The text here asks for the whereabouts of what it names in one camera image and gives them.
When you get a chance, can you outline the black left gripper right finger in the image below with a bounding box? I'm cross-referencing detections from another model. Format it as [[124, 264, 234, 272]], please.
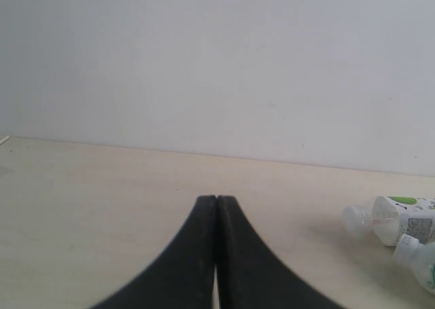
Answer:
[[215, 196, 341, 309]]

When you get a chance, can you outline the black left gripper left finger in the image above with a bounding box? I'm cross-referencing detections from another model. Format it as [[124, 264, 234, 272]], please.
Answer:
[[93, 196, 217, 309]]

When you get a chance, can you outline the white bottle green round label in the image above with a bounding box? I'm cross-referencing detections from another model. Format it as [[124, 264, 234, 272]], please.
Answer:
[[393, 234, 435, 295]]

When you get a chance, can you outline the clear bottle white square label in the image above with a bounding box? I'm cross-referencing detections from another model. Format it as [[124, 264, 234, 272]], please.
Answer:
[[341, 196, 434, 247]]

